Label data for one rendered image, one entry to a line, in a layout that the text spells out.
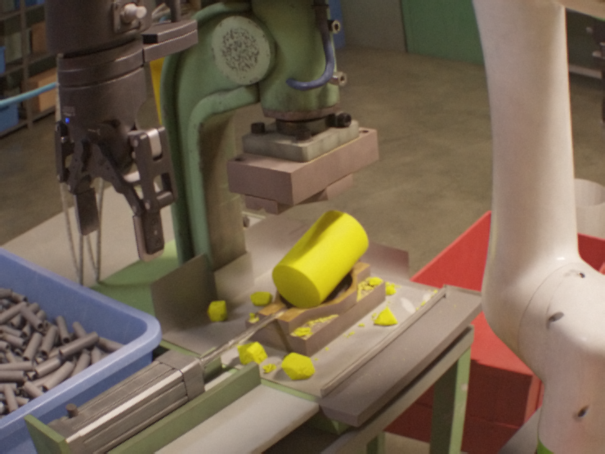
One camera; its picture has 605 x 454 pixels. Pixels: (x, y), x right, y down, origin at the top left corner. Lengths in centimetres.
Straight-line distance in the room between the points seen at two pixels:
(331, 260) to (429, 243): 265
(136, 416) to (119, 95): 38
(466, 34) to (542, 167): 616
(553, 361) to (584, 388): 5
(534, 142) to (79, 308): 67
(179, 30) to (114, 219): 100
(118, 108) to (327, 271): 49
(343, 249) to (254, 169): 17
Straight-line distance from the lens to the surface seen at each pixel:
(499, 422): 153
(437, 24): 711
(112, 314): 114
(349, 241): 110
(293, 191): 97
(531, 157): 85
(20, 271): 133
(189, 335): 114
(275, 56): 98
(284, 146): 100
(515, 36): 81
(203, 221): 116
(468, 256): 198
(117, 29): 63
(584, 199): 347
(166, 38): 68
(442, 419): 126
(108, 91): 65
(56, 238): 164
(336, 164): 103
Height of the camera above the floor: 156
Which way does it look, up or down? 24 degrees down
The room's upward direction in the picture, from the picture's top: 5 degrees counter-clockwise
